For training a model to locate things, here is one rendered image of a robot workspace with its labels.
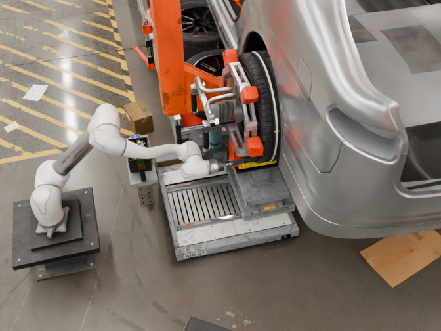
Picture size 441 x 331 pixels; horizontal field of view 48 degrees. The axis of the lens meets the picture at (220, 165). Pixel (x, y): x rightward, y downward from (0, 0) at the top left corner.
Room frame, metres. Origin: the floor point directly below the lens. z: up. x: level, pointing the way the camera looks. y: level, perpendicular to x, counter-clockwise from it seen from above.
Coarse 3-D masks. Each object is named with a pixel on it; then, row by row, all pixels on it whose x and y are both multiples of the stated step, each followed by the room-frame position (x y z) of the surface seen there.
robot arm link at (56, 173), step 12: (108, 108) 2.12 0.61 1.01; (96, 120) 2.04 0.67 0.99; (108, 120) 2.02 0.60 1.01; (84, 132) 2.08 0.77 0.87; (72, 144) 2.07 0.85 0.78; (84, 144) 2.03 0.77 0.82; (60, 156) 2.07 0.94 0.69; (72, 156) 2.02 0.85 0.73; (84, 156) 2.04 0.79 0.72; (48, 168) 2.03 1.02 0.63; (60, 168) 2.01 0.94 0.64; (72, 168) 2.03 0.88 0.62; (36, 180) 2.00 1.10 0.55; (48, 180) 1.98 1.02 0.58; (60, 180) 1.99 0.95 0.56
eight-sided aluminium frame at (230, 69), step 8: (232, 64) 2.37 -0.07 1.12; (240, 64) 2.37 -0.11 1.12; (224, 72) 2.49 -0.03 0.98; (232, 72) 2.32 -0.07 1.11; (240, 72) 2.31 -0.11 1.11; (224, 80) 2.51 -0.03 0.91; (240, 88) 2.17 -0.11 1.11; (240, 96) 2.16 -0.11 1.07; (248, 120) 2.05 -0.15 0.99; (256, 120) 2.05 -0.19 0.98; (232, 128) 2.38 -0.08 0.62; (248, 128) 2.02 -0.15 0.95; (256, 128) 2.03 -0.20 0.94; (232, 136) 2.31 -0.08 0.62; (240, 136) 2.31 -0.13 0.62; (248, 136) 2.02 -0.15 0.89; (256, 136) 2.03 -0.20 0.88; (240, 144) 2.26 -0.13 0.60; (240, 152) 2.11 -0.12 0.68
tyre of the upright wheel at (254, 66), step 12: (240, 60) 2.46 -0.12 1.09; (252, 60) 2.33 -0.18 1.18; (264, 60) 2.34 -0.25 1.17; (252, 72) 2.24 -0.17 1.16; (264, 72) 2.23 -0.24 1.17; (264, 84) 2.16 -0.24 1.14; (276, 84) 2.17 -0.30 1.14; (264, 96) 2.11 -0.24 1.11; (276, 96) 2.12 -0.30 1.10; (264, 108) 2.06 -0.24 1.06; (276, 108) 2.07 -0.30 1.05; (264, 120) 2.02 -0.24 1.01; (240, 132) 2.41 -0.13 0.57; (264, 132) 2.00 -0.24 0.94; (264, 144) 1.99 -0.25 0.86; (264, 156) 2.00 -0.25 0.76; (276, 156) 2.04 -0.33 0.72
